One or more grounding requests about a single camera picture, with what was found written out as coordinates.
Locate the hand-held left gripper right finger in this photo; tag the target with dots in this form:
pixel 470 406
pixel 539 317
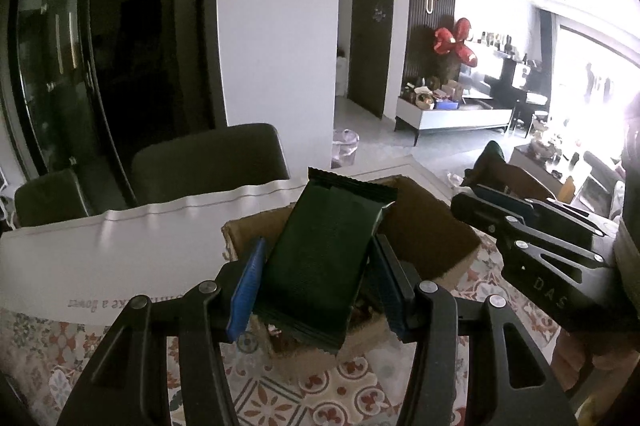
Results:
pixel 392 291

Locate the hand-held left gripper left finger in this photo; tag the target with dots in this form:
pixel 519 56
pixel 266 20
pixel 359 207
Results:
pixel 247 286

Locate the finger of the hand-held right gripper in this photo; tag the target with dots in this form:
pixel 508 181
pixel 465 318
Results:
pixel 495 196
pixel 480 211

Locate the brown cardboard box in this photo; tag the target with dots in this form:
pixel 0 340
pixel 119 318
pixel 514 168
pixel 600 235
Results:
pixel 425 241

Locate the dark green snack packet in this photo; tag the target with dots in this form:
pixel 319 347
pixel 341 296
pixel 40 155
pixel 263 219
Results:
pixel 320 266

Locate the person's right hand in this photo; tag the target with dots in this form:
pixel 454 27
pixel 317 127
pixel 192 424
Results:
pixel 575 356

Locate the dark green cloth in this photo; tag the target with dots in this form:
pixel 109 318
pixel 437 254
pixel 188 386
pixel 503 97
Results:
pixel 492 153

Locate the cluttered coffee table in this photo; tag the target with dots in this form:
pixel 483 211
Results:
pixel 550 161

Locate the white sideboard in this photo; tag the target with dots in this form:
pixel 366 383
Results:
pixel 450 118

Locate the blue box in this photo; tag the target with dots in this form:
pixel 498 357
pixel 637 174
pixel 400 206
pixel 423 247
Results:
pixel 446 105

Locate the patterned floral tablecloth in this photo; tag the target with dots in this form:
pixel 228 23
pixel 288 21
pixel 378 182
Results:
pixel 350 386

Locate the wicker basket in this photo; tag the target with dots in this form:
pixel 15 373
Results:
pixel 425 100

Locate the white printed table sheet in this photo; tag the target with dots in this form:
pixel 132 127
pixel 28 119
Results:
pixel 125 256

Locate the large dark green chair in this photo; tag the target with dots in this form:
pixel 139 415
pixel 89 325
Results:
pixel 210 161

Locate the bin with clear bag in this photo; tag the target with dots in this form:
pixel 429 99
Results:
pixel 345 148

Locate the bright window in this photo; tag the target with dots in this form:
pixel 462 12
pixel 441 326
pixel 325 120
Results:
pixel 590 76

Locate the row of shelf ornaments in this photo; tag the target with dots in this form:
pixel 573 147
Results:
pixel 500 40

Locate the red balloon flower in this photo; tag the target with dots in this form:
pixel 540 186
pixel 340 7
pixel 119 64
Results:
pixel 450 43

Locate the dark room door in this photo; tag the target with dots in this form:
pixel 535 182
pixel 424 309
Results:
pixel 370 36

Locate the small dark green chair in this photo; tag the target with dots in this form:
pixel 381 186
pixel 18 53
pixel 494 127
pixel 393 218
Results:
pixel 50 198

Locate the black sliding glass door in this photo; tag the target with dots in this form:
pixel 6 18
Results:
pixel 100 56

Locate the white wall shelf unit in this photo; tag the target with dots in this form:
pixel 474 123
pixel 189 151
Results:
pixel 500 66

